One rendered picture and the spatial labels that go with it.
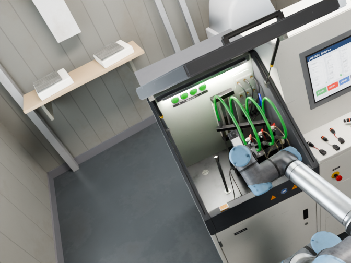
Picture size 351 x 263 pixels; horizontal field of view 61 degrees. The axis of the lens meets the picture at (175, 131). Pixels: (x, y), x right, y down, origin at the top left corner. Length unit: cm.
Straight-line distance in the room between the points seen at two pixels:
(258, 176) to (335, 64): 100
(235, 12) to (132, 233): 237
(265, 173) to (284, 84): 76
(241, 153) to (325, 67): 94
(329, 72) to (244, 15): 157
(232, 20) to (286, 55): 156
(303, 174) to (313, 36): 91
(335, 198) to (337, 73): 103
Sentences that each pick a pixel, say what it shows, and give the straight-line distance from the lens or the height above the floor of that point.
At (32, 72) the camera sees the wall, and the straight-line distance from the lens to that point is 353.
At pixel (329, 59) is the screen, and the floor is 134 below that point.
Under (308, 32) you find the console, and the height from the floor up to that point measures 153.
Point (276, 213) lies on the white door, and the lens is 191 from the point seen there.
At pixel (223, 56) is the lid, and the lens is 82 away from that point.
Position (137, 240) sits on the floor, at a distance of 295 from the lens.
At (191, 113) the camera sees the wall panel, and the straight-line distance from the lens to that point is 185.
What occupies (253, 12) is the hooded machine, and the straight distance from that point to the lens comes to 332.
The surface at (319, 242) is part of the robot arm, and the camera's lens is 135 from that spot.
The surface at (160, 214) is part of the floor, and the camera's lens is 301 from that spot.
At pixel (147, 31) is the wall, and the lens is 360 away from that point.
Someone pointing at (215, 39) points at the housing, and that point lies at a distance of 200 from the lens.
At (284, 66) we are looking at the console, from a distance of 173.
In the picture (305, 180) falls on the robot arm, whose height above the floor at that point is 147.
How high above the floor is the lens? 232
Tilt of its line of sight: 38 degrees down
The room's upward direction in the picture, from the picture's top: 23 degrees counter-clockwise
